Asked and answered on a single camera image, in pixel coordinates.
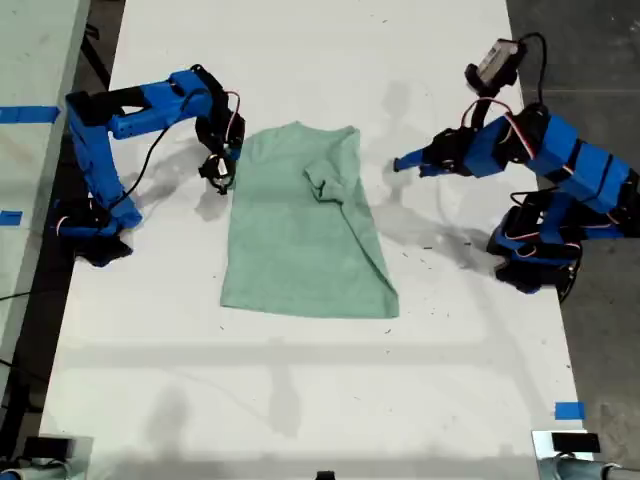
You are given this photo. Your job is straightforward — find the pale green T-shirt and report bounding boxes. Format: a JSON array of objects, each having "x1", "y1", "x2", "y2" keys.
[{"x1": 219, "y1": 121, "x2": 401, "y2": 320}]

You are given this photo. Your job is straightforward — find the black camera stalk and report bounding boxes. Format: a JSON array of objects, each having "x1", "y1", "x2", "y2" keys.
[{"x1": 469, "y1": 82, "x2": 501, "y2": 132}]

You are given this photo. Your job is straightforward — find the black arm base cable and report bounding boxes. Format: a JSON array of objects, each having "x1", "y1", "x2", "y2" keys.
[{"x1": 557, "y1": 239, "x2": 585, "y2": 305}]

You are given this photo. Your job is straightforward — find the black camera box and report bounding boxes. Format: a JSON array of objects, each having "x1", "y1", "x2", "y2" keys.
[
  {"x1": 198, "y1": 152, "x2": 237, "y2": 197},
  {"x1": 464, "y1": 38, "x2": 526, "y2": 94}
]

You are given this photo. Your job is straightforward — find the grey tube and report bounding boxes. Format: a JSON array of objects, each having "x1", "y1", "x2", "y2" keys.
[
  {"x1": 0, "y1": 462, "x2": 69, "y2": 480},
  {"x1": 557, "y1": 457, "x2": 640, "y2": 480}
]

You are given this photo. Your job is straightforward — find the black diagonal strut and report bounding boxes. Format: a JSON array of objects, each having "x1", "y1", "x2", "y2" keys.
[{"x1": 79, "y1": 22, "x2": 112, "y2": 91}]

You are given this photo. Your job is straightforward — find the pale side table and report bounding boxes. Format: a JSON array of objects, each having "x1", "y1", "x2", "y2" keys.
[{"x1": 0, "y1": 0, "x2": 92, "y2": 401}]

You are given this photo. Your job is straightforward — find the black camera cable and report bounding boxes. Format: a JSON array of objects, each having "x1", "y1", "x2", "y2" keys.
[
  {"x1": 517, "y1": 32, "x2": 549, "y2": 109},
  {"x1": 117, "y1": 88, "x2": 211, "y2": 206}
]

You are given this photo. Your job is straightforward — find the long blue tape strip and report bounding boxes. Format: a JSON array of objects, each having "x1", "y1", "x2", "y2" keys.
[{"x1": 0, "y1": 105, "x2": 62, "y2": 124}]

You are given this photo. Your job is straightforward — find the small black box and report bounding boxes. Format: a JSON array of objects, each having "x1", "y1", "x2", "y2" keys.
[
  {"x1": 23, "y1": 436, "x2": 74, "y2": 459},
  {"x1": 551, "y1": 432, "x2": 600, "y2": 454}
]

